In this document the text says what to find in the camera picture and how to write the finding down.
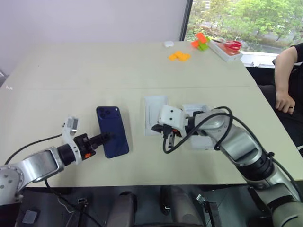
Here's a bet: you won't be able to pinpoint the dark grey object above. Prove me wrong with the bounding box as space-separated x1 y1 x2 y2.
0 68 7 88

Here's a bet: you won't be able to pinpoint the dark blue smartphone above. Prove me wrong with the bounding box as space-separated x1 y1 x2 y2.
96 105 130 159

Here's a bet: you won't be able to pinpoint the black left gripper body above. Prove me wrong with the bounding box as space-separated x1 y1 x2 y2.
73 133 97 164

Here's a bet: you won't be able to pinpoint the white phone box lid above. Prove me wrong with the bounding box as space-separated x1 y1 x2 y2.
144 95 169 137

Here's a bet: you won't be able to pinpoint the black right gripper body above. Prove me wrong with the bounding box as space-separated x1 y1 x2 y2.
162 125 184 140

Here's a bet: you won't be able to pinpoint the wide dark rounded shape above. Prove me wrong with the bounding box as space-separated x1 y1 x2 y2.
160 185 206 227

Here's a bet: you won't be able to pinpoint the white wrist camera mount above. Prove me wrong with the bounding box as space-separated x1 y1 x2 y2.
61 115 84 166
157 105 187 133

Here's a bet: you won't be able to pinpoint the person's bare hand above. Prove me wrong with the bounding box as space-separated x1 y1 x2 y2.
275 89 296 115

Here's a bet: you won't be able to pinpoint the orange block cluster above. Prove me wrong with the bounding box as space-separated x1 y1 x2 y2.
168 51 192 62

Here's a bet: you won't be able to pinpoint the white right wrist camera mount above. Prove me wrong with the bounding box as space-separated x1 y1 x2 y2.
157 105 187 133

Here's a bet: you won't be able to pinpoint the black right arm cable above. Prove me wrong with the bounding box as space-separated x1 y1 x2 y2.
162 106 299 197

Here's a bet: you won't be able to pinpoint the grey square pad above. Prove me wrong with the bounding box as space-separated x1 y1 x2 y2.
22 209 39 224

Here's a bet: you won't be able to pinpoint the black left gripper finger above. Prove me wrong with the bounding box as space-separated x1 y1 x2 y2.
92 139 110 150
91 132 115 143

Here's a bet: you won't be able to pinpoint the person's black clothed body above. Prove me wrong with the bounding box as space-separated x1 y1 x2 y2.
257 42 303 148

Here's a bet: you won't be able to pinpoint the orange and green toy blocks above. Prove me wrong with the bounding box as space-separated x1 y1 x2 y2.
191 32 211 52

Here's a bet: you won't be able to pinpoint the white phone box base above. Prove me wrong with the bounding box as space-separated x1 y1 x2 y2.
181 103 217 150

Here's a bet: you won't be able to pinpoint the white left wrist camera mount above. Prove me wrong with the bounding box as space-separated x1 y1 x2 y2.
61 115 84 166

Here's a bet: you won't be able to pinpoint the white window sill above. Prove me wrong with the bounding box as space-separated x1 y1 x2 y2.
240 50 280 69

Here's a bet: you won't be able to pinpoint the flat white box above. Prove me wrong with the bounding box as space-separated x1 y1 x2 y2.
209 37 244 63

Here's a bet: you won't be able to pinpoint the red handled scissors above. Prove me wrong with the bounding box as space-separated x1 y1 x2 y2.
214 39 242 51

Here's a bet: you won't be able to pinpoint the dark window frame post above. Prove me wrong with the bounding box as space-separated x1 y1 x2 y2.
178 0 193 42

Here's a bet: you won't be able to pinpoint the metal bracket with black strap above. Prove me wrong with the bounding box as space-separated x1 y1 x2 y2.
196 193 224 227

